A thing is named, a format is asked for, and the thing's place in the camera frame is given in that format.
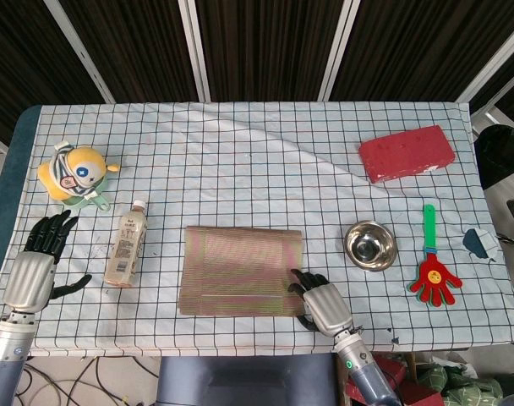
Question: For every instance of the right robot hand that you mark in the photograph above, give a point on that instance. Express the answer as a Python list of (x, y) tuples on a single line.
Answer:
[(326, 308)]

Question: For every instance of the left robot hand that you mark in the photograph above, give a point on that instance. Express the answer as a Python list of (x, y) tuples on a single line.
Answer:
[(28, 279)]

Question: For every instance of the brown woven placemat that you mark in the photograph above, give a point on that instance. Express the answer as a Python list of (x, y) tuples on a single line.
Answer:
[(231, 270)]

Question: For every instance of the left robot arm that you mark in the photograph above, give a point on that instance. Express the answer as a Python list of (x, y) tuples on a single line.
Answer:
[(7, 359)]

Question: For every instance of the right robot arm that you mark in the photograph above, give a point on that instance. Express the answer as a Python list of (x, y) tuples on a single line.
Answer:
[(367, 372)]

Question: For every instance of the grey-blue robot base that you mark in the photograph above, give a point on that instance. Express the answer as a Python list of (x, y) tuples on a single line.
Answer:
[(240, 380)]

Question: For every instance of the stainless steel bowl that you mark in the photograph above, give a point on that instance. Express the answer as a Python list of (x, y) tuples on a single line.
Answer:
[(370, 247)]

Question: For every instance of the red green hand clapper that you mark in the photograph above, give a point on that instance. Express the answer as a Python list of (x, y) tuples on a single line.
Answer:
[(434, 279)]

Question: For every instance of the milk tea bottle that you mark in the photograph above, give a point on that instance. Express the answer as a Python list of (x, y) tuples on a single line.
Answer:
[(126, 249)]

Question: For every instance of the yellow plush toy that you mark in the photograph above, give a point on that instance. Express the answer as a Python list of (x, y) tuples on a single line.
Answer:
[(83, 160)]

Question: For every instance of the green patterned cushion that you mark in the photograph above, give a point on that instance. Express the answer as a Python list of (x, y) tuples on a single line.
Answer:
[(472, 391)]

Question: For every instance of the red brick with white chips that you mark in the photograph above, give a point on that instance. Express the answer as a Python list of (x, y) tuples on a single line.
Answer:
[(405, 152)]

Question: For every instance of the white checkered tablecloth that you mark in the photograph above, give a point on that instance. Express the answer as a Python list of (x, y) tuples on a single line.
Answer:
[(240, 127)]

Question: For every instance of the dark slatted partition panel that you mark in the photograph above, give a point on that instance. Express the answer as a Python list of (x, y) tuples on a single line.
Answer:
[(20, 63), (265, 51), (409, 51), (134, 51), (510, 72)]

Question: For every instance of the black plastic bag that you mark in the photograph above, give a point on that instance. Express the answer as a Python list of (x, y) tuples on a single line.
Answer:
[(502, 156)]

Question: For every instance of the white partition post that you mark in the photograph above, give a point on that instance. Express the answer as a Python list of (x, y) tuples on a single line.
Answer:
[(193, 51), (489, 63), (339, 51), (79, 51)]

